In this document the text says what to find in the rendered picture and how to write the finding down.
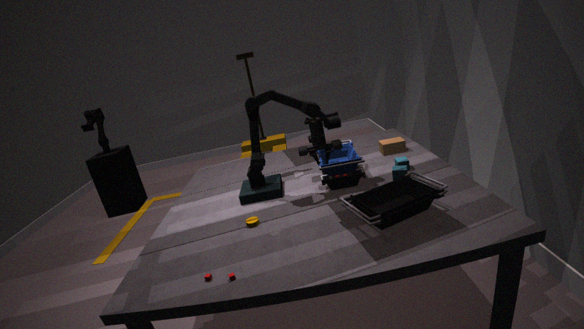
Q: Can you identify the yellow flat disc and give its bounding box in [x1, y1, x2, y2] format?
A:
[246, 216, 259, 228]

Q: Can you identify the small teal block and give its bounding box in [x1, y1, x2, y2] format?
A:
[392, 165, 407, 181]
[395, 156, 410, 171]

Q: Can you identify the tan rectangular box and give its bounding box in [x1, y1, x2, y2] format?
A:
[378, 137, 407, 156]

